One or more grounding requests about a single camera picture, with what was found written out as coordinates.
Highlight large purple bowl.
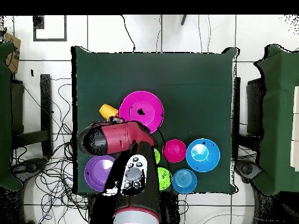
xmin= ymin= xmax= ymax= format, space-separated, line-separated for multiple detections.
xmin=84 ymin=155 xmax=117 ymax=193

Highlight green cloth side table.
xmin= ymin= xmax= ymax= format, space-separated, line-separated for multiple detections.
xmin=253 ymin=44 xmax=299 ymax=196
xmin=0 ymin=41 xmax=23 ymax=192

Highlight large pink bowl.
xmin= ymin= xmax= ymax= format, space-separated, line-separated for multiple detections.
xmin=118 ymin=90 xmax=165 ymax=134

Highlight dark grey machine base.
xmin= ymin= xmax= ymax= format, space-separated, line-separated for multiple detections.
xmin=235 ymin=159 xmax=262 ymax=181
xmin=13 ymin=157 xmax=48 ymax=174

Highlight large blue bowl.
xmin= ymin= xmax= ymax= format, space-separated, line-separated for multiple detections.
xmin=185 ymin=138 xmax=221 ymax=173

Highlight green cup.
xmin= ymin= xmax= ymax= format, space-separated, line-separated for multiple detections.
xmin=153 ymin=148 xmax=161 ymax=165

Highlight small red bowl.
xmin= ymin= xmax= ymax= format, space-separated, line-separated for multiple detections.
xmin=162 ymin=139 xmax=187 ymax=163

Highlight black floor cable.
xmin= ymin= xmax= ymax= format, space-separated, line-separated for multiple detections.
xmin=120 ymin=15 xmax=137 ymax=53

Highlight black floor marker frame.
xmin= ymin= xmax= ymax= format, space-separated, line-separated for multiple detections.
xmin=33 ymin=15 xmax=68 ymax=42

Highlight white stacked boxes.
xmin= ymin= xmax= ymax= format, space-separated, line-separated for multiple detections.
xmin=290 ymin=85 xmax=299 ymax=172

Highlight orange cup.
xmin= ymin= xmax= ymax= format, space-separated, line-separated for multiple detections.
xmin=99 ymin=103 xmax=119 ymax=121

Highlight small green bowl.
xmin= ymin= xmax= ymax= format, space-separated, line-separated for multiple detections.
xmin=157 ymin=167 xmax=173 ymax=191

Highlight dark green tablecloth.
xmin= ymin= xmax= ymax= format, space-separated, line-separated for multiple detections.
xmin=71 ymin=45 xmax=239 ymax=195

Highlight small blue bowl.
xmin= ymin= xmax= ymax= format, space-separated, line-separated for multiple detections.
xmin=172 ymin=168 xmax=198 ymax=195

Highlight cardboard box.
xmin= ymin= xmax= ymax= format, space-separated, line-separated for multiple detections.
xmin=2 ymin=32 xmax=22 ymax=74

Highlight black metal frame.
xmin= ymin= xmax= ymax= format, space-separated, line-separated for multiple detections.
xmin=11 ymin=73 xmax=54 ymax=158
xmin=246 ymin=78 xmax=266 ymax=136

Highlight tangle of floor cables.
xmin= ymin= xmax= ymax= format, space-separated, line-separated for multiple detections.
xmin=10 ymin=82 xmax=91 ymax=224

